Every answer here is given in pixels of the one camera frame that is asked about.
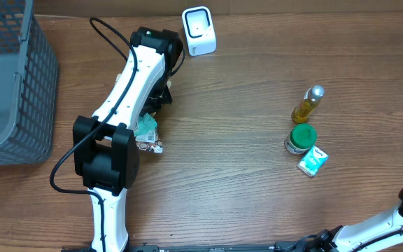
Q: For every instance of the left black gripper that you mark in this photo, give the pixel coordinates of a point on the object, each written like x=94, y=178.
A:
x=151, y=108

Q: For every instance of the teal tissue pack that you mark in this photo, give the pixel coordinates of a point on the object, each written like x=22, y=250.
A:
x=144, y=124
x=312, y=161

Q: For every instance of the snack packet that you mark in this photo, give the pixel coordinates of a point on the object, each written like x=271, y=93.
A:
x=150, y=143

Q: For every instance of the yellow liquid bottle silver cap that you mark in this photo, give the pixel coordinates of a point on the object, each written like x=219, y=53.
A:
x=307, y=105

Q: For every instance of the green lid white jar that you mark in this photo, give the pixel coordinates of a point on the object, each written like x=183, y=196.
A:
x=301, y=139

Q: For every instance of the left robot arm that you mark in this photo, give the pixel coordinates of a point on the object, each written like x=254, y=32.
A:
x=107, y=156

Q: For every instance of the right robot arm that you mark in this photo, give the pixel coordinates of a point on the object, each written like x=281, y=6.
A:
x=374, y=234

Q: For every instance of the white barcode scanner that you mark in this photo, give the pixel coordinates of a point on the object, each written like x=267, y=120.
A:
x=199, y=30

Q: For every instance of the grey plastic shopping basket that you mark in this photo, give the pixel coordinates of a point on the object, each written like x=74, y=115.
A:
x=29, y=74

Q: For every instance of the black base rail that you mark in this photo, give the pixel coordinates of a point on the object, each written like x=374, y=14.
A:
x=278, y=246

